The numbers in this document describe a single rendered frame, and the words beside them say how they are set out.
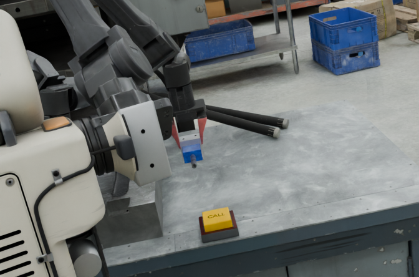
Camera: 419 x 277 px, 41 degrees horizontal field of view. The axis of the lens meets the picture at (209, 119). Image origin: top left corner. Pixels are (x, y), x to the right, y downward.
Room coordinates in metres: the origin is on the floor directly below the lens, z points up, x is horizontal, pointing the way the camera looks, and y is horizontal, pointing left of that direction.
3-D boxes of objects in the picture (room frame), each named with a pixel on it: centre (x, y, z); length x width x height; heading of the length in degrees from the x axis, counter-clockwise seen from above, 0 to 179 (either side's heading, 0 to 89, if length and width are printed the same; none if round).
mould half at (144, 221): (1.35, 0.29, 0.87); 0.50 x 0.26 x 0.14; 1
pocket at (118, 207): (1.13, 0.23, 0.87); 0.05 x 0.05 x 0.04; 1
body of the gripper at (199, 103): (1.25, 0.05, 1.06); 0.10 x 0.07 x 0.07; 92
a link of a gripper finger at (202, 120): (1.25, 0.04, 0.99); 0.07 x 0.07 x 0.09; 2
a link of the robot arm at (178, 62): (1.26, 0.05, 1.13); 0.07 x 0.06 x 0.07; 176
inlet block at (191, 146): (1.21, 0.05, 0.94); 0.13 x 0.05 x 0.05; 1
